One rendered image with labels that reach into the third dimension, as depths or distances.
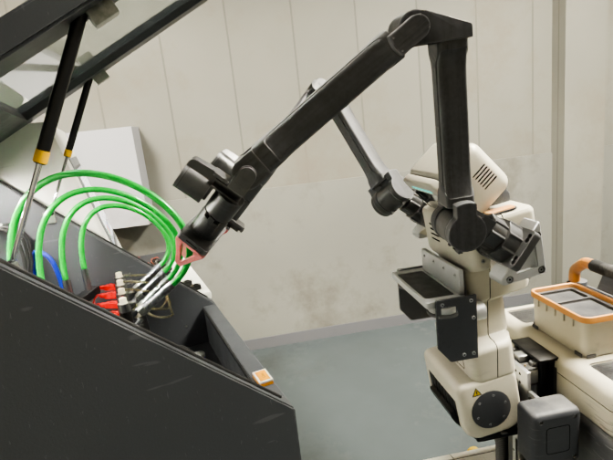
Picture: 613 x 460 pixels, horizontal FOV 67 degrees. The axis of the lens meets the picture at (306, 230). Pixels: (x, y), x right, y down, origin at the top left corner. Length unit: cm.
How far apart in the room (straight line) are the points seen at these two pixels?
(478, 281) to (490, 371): 23
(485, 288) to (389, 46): 64
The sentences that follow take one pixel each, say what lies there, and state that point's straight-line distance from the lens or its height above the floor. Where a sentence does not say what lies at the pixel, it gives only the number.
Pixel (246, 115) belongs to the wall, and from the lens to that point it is 301.
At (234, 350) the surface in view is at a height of 95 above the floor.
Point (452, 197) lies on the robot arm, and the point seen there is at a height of 130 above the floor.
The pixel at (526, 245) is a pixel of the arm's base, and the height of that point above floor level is 119.
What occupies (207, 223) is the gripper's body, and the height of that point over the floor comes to 131.
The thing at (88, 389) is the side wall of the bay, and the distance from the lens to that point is 83.
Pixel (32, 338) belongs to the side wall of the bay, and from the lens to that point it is 80.
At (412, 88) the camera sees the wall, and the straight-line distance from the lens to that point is 324.
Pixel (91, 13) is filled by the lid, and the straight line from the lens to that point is 77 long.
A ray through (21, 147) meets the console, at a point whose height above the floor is 149.
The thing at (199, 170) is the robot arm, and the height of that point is 141.
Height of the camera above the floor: 146
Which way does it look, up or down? 13 degrees down
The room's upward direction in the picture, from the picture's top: 6 degrees counter-clockwise
